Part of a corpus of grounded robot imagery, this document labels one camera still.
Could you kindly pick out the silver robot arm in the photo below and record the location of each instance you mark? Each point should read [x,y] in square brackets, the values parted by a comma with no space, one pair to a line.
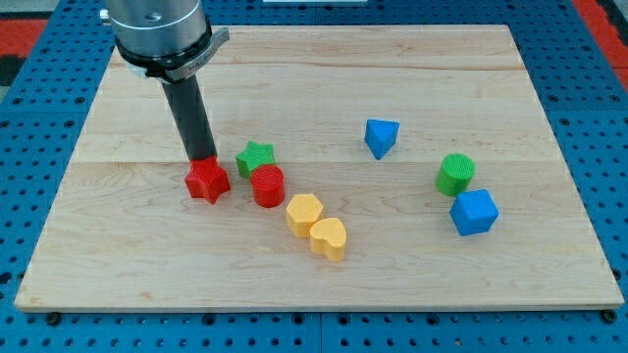
[170,40]

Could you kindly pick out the green star block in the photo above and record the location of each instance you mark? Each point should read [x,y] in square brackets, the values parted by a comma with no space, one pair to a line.
[253,156]

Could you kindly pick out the blue triangle block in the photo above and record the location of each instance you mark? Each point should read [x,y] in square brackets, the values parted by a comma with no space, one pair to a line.
[380,136]

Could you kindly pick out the red star block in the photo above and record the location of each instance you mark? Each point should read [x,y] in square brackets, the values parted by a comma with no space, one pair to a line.
[206,179]

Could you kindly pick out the yellow hexagon block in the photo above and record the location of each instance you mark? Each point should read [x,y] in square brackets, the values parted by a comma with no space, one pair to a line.
[303,211]

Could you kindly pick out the red cylinder block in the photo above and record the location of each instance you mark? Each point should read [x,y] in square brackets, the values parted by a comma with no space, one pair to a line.
[268,185]

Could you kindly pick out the light wooden board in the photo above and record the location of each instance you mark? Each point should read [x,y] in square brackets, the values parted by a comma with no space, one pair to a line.
[124,235]

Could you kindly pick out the yellow heart block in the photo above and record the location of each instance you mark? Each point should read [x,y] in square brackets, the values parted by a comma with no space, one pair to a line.
[328,237]

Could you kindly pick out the green cylinder block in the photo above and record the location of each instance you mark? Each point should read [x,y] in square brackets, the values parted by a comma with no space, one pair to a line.
[455,173]

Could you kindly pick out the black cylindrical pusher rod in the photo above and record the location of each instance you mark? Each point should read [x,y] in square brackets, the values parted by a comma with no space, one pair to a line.
[188,109]

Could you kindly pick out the blue cube block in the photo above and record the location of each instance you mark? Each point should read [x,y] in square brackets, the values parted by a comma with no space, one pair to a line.
[473,212]

